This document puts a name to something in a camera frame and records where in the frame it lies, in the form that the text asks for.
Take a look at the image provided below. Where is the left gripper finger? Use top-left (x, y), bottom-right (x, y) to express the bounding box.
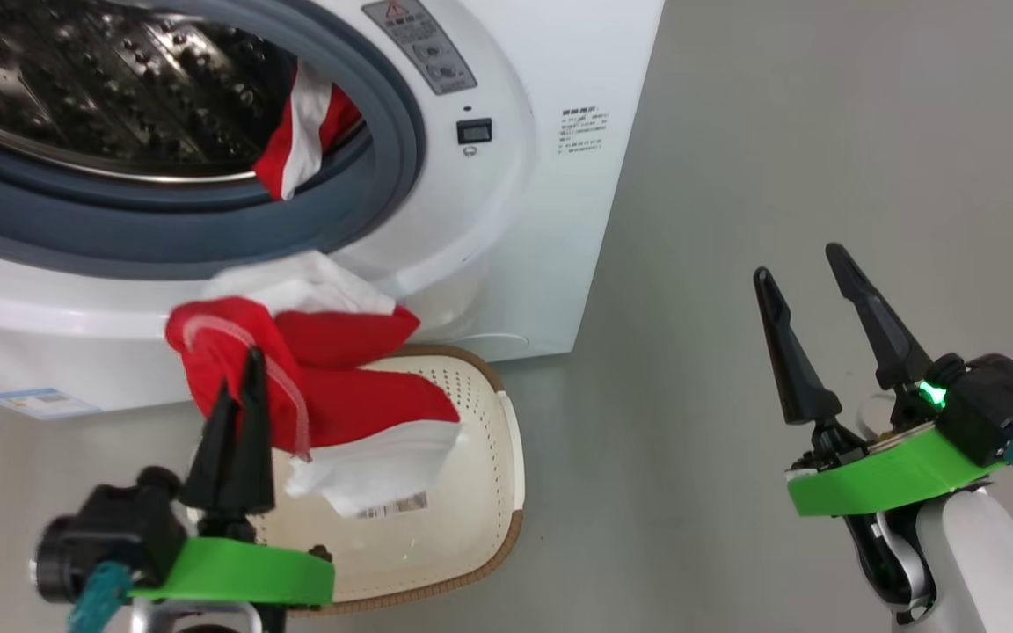
top-left (225, 347), bottom-right (276, 539)
top-left (179, 380), bottom-right (239, 528)

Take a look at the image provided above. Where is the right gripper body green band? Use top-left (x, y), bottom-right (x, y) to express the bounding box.
top-left (786, 426), bottom-right (1009, 518)

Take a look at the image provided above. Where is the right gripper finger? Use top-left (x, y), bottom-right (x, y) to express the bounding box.
top-left (825, 244), bottom-right (943, 432)
top-left (753, 266), bottom-right (864, 467)

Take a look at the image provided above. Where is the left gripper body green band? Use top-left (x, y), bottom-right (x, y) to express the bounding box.
top-left (128, 536), bottom-right (336, 608)

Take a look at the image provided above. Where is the red white striped garment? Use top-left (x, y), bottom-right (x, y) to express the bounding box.
top-left (251, 60), bottom-right (365, 201)

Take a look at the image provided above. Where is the basket barcode label sticker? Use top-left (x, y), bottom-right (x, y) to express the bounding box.
top-left (355, 491), bottom-right (430, 521)

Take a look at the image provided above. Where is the cream laundry basket brown rim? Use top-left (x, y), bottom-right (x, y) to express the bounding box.
top-left (186, 345), bottom-right (525, 616)

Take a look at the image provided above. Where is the white front-load washing machine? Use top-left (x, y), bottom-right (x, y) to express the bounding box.
top-left (0, 0), bottom-right (666, 420)

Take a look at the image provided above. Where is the blue energy label sticker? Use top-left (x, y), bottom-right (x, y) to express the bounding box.
top-left (0, 388), bottom-right (104, 420)

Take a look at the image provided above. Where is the grey warning sticker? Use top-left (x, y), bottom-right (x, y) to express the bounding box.
top-left (361, 0), bottom-right (478, 96)

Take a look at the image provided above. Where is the left teal connector black cable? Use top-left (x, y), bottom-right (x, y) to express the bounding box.
top-left (67, 563), bottom-right (135, 633)

